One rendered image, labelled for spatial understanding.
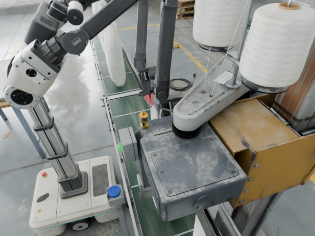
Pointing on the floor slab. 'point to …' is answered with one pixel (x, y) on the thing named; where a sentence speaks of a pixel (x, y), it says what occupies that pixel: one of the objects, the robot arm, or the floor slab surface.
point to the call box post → (122, 219)
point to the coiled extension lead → (183, 80)
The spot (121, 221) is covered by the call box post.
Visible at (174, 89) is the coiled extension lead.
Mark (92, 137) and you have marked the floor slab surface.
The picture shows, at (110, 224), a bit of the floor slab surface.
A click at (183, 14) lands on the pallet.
